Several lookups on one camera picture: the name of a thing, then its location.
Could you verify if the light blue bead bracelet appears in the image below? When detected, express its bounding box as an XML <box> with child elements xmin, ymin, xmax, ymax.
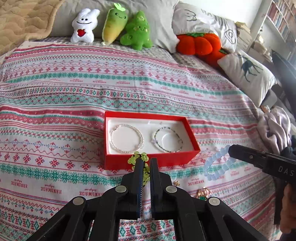
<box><xmin>203</xmin><ymin>145</ymin><xmax>237</xmax><ymax>182</ymax></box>

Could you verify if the green bead bracelet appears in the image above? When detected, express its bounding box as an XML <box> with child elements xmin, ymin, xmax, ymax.
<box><xmin>127</xmin><ymin>151</ymin><xmax>151</xmax><ymax>187</ymax></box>

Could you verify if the red jewelry box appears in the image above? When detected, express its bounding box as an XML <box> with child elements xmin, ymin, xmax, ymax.
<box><xmin>104</xmin><ymin>111</ymin><xmax>201</xmax><ymax>170</ymax></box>

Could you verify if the person's right hand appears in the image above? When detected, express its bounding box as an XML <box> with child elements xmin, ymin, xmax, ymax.
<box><xmin>280</xmin><ymin>184</ymin><xmax>295</xmax><ymax>234</ymax></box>

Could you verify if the lavender crumpled cloth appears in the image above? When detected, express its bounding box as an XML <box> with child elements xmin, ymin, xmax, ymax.
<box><xmin>257</xmin><ymin>106</ymin><xmax>292</xmax><ymax>155</ymax></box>

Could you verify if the white deer print pillow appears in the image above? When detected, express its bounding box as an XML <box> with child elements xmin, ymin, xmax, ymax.
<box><xmin>217</xmin><ymin>50</ymin><xmax>276</xmax><ymax>107</ymax></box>

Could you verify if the red pumpkin plush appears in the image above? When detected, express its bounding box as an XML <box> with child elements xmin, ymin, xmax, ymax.
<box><xmin>176</xmin><ymin>33</ymin><xmax>228</xmax><ymax>69</ymax></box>

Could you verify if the white bookshelf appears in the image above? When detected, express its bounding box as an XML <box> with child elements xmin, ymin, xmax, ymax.
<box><xmin>250</xmin><ymin>0</ymin><xmax>295</xmax><ymax>65</ymax></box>

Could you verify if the white doodle print pillow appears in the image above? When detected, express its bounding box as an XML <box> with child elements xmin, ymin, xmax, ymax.
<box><xmin>172</xmin><ymin>2</ymin><xmax>237</xmax><ymax>53</ymax></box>

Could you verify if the green tree plush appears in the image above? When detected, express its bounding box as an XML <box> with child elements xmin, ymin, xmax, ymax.
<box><xmin>120</xmin><ymin>11</ymin><xmax>153</xmax><ymax>51</ymax></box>

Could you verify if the grey large pillow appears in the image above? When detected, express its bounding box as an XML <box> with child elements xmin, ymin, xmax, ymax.
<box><xmin>50</xmin><ymin>0</ymin><xmax>179</xmax><ymax>53</ymax></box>

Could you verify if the white bunny plush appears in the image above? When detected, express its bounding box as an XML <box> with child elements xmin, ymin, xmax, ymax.
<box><xmin>70</xmin><ymin>8</ymin><xmax>100</xmax><ymax>43</ymax></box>

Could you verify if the yellow green carrot plush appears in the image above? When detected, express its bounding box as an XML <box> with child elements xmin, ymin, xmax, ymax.
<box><xmin>102</xmin><ymin>3</ymin><xmax>128</xmax><ymax>46</ymax></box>

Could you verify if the beige quilted blanket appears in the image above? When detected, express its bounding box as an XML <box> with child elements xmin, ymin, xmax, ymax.
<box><xmin>1</xmin><ymin>0</ymin><xmax>63</xmax><ymax>55</ymax></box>

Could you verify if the white pearl bracelet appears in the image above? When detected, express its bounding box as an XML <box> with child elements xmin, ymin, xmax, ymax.
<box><xmin>109</xmin><ymin>123</ymin><xmax>145</xmax><ymax>154</ymax></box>

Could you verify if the dark beaded thin bracelet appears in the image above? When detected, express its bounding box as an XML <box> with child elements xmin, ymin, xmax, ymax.
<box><xmin>151</xmin><ymin>126</ymin><xmax>184</xmax><ymax>153</ymax></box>

